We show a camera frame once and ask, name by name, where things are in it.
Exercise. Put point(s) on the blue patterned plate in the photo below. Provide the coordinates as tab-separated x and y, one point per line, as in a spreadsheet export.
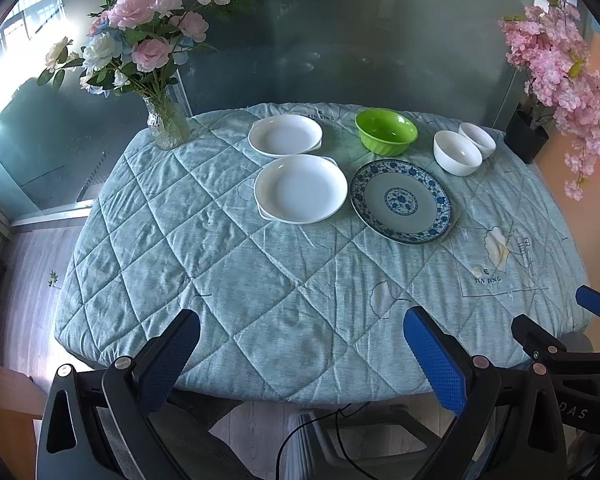
400	201

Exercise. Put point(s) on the clear glass vase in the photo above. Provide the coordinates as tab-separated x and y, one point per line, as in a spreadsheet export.
166	121

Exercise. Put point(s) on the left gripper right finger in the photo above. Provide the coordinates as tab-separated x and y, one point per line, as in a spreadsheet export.
530	443

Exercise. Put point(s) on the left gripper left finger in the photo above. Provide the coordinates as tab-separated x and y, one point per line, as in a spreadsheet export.
73	442

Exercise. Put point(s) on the white plate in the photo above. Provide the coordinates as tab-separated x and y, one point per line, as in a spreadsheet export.
284	135
300	189

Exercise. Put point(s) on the light blue quilted tablecloth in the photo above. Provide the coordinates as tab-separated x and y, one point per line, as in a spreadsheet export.
309	314

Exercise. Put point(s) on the pink cherry blossom branches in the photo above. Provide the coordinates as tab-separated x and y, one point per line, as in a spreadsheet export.
545	43

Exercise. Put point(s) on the wooden chair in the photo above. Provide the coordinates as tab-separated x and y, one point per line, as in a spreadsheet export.
21	403

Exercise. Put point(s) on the white bowl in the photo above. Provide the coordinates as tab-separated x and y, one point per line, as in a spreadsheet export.
478	136
455	154

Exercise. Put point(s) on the green plastic bowl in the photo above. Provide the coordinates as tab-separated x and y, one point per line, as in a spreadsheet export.
385	132

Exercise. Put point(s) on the pink white flower bouquet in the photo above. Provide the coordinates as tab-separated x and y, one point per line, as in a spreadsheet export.
134	46

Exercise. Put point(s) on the white bowl far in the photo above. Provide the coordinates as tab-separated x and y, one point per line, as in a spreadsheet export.
478	136

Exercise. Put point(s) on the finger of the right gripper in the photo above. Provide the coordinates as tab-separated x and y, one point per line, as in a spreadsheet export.
544	348
589	299

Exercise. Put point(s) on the white bowl near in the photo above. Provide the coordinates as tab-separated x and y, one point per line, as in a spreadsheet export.
455	154

